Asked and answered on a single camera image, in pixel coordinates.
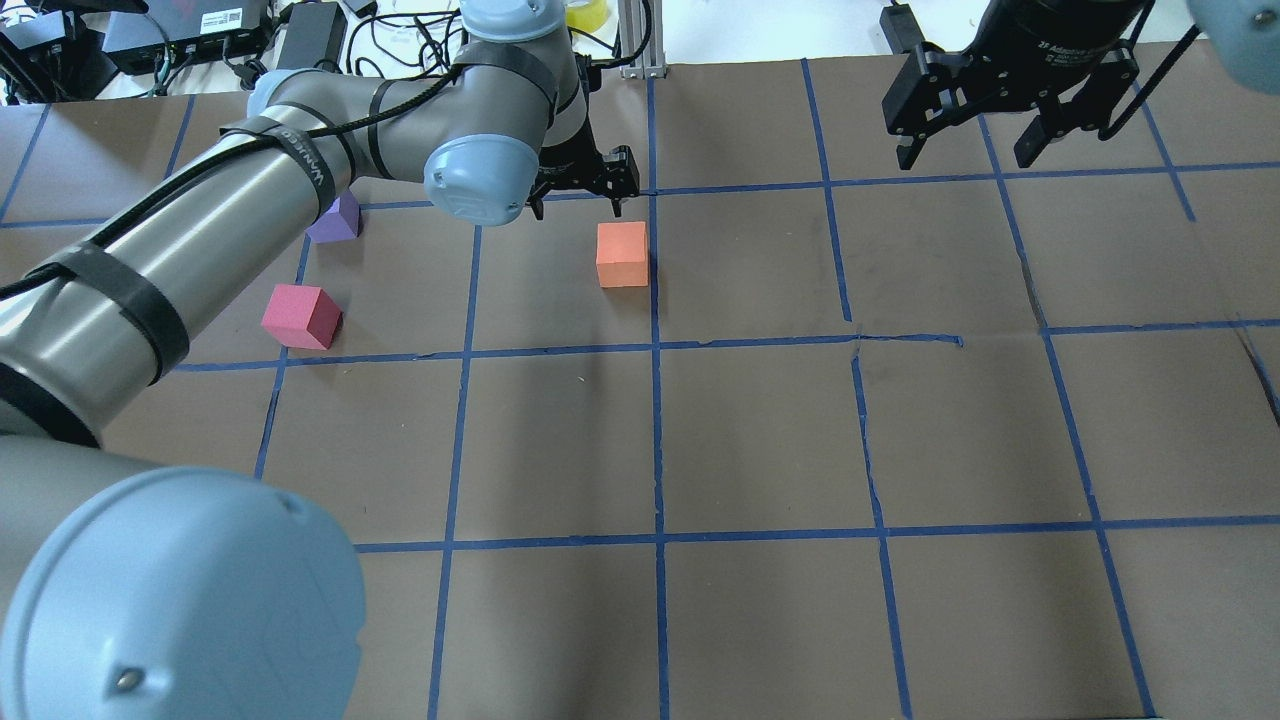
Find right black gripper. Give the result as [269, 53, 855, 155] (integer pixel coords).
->
[881, 1, 1146, 170]

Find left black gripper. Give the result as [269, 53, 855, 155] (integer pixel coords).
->
[526, 100, 641, 222]

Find orange foam cube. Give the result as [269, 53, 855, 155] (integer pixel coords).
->
[595, 222, 652, 290]

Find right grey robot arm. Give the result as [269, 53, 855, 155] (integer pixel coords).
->
[879, 1, 1279, 170]

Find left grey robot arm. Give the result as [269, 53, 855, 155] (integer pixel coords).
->
[3, 1, 637, 719]

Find black power adapter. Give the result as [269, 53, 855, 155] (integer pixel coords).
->
[879, 1, 925, 55]

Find yellow tape roll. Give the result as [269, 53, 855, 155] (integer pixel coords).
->
[564, 0, 611, 35]

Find purple foam cube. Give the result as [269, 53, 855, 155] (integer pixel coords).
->
[305, 190, 364, 243]

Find pink foam cube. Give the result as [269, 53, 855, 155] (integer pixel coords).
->
[260, 284, 343, 350]

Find black laptop charger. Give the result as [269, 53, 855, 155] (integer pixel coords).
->
[274, 1, 347, 72]

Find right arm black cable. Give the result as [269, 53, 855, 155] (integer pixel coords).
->
[1094, 26, 1201, 141]

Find aluminium frame post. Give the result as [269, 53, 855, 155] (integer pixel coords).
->
[617, 1, 669, 79]

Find black tangled cables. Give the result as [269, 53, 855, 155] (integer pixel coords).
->
[225, 0, 471, 81]

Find black network switch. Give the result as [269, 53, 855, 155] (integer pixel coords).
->
[102, 1, 275, 76]

